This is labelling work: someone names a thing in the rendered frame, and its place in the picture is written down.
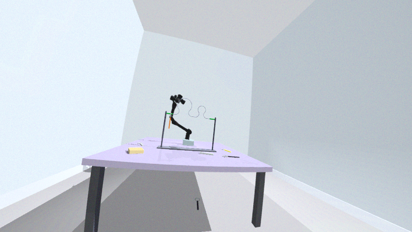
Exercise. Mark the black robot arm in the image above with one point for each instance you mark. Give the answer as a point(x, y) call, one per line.
point(172, 111)

